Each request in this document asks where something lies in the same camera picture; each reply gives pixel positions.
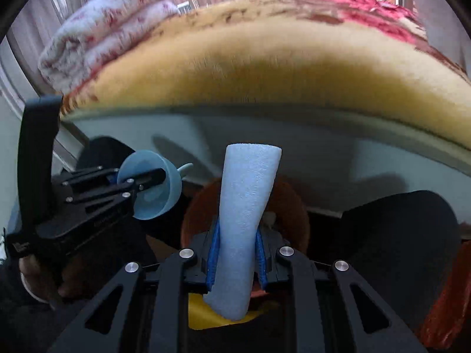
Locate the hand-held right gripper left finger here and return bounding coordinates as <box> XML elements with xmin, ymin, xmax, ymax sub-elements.
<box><xmin>48</xmin><ymin>216</ymin><xmax>221</xmax><ymax>353</ymax></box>

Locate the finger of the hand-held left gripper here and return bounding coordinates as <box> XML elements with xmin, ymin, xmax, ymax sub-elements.
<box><xmin>61</xmin><ymin>165</ymin><xmax>120</xmax><ymax>192</ymax></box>
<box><xmin>64</xmin><ymin>168</ymin><xmax>167</xmax><ymax>207</ymax></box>

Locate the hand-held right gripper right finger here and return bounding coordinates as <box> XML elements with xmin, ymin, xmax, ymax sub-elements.
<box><xmin>257</xmin><ymin>224</ymin><xmax>429</xmax><ymax>353</ymax></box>

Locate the translucent plastic bowl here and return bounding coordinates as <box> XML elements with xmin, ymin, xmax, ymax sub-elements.
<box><xmin>117</xmin><ymin>149</ymin><xmax>183</xmax><ymax>221</ymax></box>

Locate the pale foam sheet roll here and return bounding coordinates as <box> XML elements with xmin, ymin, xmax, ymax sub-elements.
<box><xmin>202</xmin><ymin>143</ymin><xmax>283</xmax><ymax>320</ymax></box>

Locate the orange round trash bin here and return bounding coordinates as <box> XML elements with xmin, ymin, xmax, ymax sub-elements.
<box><xmin>182</xmin><ymin>176</ymin><xmax>310</xmax><ymax>299</ymax></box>

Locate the person's left hand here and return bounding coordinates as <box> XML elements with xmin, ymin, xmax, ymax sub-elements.
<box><xmin>18</xmin><ymin>254</ymin><xmax>97</xmax><ymax>300</ymax></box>

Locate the yellow plastic sheet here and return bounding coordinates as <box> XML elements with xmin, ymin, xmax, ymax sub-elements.
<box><xmin>188</xmin><ymin>293</ymin><xmax>281</xmax><ymax>330</ymax></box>

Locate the white bed base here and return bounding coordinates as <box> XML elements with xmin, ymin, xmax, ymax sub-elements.
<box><xmin>62</xmin><ymin>105</ymin><xmax>471</xmax><ymax>229</ymax></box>

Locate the folded floral quilt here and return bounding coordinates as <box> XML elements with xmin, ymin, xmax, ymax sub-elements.
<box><xmin>38</xmin><ymin>0</ymin><xmax>182</xmax><ymax>94</ymax></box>

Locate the sheer pink curtain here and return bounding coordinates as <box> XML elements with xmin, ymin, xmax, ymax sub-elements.
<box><xmin>9</xmin><ymin>0</ymin><xmax>111</xmax><ymax>78</ymax></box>
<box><xmin>412</xmin><ymin>0</ymin><xmax>471</xmax><ymax>67</ymax></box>

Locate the yellow floral fleece blanket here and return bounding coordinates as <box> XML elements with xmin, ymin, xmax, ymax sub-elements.
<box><xmin>59</xmin><ymin>0</ymin><xmax>471</xmax><ymax>151</ymax></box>

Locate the red plastic bag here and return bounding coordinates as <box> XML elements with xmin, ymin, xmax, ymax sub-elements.
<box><xmin>419</xmin><ymin>257</ymin><xmax>470</xmax><ymax>351</ymax></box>

